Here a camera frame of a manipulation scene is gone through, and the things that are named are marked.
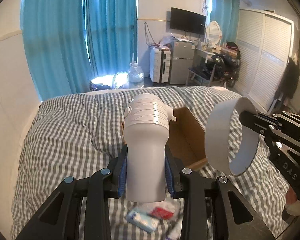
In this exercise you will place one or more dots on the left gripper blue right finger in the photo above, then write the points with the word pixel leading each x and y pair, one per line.
pixel 169 174

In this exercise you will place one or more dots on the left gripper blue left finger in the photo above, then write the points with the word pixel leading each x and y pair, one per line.
pixel 122 174

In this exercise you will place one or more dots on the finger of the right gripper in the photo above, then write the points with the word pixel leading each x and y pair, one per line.
pixel 289 121
pixel 259 122

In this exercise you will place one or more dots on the white tape roll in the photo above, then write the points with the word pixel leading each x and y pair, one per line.
pixel 217 134

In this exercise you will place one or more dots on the white BOP toothpaste tube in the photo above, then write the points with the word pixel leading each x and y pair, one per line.
pixel 175 232

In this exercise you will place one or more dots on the white hair dryer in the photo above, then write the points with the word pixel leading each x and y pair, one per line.
pixel 146 132

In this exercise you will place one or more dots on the clear plastic bag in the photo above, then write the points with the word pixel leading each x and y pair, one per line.
pixel 164 210

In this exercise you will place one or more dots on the blue tissue pack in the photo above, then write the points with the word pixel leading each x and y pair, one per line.
pixel 142 220

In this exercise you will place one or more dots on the brown cardboard box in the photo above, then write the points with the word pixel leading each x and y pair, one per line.
pixel 186 139

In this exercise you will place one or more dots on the black bags pile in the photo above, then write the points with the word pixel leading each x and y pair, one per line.
pixel 227 64

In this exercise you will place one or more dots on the grey checkered duvet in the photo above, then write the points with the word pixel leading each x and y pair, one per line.
pixel 77 135

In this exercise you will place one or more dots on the grey chair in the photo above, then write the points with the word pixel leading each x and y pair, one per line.
pixel 200 77

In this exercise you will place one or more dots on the white louvered wardrobe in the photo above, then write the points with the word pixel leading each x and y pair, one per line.
pixel 265 41

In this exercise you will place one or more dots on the white dressing table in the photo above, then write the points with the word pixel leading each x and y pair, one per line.
pixel 200 53

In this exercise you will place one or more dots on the oval vanity mirror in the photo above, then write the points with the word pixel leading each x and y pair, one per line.
pixel 213 34

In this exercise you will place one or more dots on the grey mini fridge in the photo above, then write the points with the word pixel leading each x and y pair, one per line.
pixel 182 54

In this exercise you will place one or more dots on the clear water jug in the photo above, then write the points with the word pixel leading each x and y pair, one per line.
pixel 135 75

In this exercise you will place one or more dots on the white suitcase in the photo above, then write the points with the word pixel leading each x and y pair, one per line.
pixel 159 64

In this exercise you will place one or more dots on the small blue curtain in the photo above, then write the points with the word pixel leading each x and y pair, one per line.
pixel 226 14

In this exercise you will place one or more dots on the large blue curtain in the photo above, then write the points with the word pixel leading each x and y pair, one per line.
pixel 70 42

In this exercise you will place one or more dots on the black wall television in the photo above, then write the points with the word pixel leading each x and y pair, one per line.
pixel 187 21

